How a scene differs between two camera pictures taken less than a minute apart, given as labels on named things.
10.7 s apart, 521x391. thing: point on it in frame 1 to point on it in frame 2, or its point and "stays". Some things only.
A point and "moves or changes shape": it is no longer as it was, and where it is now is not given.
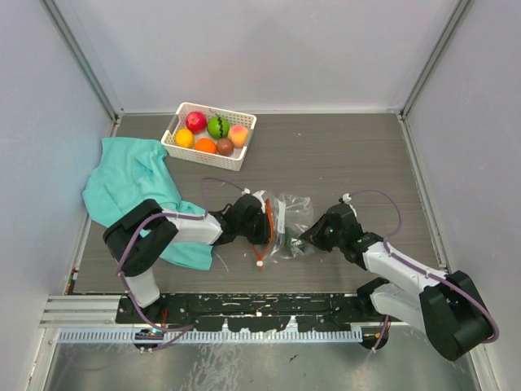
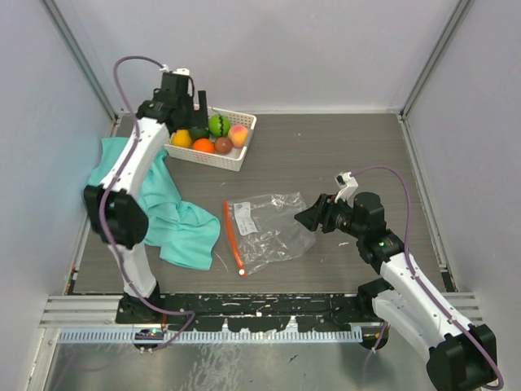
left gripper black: (263, 237) to (193, 120)
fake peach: (238, 134) stays
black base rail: (251, 311) stays
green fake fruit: (218, 126) stays
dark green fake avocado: (292, 243) to (199, 133)
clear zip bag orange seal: (288, 216) moves or changes shape
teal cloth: (124, 174) stays
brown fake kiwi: (225, 147) stays
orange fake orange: (206, 145) stays
